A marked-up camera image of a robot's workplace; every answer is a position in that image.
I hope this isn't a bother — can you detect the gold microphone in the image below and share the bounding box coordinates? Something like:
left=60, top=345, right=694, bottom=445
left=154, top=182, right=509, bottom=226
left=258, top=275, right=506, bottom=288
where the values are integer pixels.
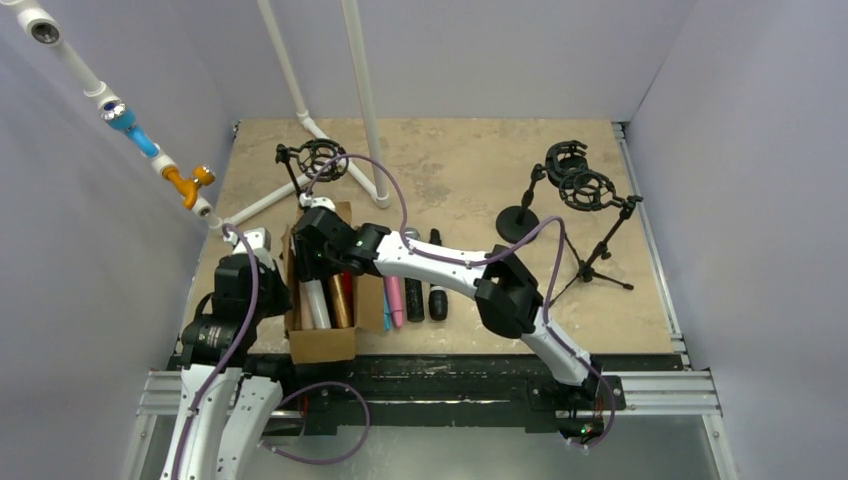
left=327, top=274, right=354, bottom=329

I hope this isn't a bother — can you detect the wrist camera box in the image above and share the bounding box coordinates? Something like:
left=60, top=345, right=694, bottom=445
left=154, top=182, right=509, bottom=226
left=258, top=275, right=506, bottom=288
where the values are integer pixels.
left=230, top=227, right=275, bottom=269
left=298, top=193, right=336, bottom=212

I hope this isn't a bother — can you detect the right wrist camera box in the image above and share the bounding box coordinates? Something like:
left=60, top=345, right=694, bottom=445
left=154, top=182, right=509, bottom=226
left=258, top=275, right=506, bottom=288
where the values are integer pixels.
left=298, top=193, right=336, bottom=212

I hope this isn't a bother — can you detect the tripod mic stand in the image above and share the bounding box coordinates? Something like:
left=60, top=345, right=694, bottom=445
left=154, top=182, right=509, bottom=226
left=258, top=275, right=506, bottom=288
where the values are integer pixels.
left=275, top=138, right=350, bottom=196
left=550, top=167, right=644, bottom=305

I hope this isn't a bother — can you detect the red glitter microphone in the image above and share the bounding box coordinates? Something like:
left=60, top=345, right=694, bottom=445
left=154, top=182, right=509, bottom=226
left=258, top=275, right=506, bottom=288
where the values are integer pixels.
left=342, top=272, right=354, bottom=302

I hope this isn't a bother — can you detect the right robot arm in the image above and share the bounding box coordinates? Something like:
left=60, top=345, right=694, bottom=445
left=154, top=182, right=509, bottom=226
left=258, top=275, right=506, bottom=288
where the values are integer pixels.
left=292, top=207, right=600, bottom=388

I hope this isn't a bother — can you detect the aluminium rail frame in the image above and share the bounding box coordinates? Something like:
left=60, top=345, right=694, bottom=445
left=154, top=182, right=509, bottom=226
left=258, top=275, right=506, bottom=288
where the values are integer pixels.
left=119, top=119, right=740, bottom=480

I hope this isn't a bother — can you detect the overhead pipe with fittings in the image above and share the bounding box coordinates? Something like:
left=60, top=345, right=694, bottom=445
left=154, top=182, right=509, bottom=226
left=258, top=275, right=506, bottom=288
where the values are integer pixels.
left=1, top=0, right=222, bottom=228

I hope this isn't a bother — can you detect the black glitter microphone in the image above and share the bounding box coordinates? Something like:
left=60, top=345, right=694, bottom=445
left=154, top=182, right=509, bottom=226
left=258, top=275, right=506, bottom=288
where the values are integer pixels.
left=404, top=278, right=426, bottom=323

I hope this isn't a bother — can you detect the pink microphone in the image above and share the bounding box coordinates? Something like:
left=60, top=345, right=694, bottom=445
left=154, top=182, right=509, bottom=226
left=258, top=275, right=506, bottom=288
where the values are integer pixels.
left=384, top=276, right=405, bottom=328

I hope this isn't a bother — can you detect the cardboard box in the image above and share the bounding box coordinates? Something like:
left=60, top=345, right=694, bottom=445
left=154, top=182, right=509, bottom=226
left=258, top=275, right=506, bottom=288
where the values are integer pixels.
left=280, top=232, right=385, bottom=364

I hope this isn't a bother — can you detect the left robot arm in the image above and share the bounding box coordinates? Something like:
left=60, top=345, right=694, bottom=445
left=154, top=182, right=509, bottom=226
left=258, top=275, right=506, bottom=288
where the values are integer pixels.
left=161, top=247, right=291, bottom=479

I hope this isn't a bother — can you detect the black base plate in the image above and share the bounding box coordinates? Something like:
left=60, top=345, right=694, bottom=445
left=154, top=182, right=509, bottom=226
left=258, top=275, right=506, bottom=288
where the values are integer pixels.
left=247, top=354, right=626, bottom=439

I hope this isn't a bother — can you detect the plain black microphone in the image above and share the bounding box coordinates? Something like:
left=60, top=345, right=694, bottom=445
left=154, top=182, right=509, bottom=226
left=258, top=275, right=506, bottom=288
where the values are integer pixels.
left=428, top=228, right=449, bottom=321

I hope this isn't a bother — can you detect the white microphone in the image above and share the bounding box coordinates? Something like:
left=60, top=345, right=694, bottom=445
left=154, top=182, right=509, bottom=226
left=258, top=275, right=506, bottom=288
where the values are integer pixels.
left=303, top=280, right=332, bottom=330

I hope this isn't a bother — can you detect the white PVC pipe frame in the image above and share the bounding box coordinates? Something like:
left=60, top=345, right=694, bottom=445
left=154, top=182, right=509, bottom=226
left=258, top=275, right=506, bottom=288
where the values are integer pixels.
left=224, top=0, right=391, bottom=225

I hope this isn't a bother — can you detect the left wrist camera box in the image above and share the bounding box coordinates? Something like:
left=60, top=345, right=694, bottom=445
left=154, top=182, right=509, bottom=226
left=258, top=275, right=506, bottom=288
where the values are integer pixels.
left=230, top=227, right=275, bottom=269

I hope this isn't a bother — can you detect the round base mic stand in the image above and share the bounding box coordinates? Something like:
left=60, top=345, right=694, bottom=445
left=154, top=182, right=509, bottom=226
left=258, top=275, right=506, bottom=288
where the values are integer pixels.
left=495, top=139, right=591, bottom=245

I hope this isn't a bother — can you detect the blue microphone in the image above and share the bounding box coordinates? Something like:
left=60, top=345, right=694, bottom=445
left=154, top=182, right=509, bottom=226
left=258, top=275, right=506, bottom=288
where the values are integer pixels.
left=382, top=283, right=392, bottom=332

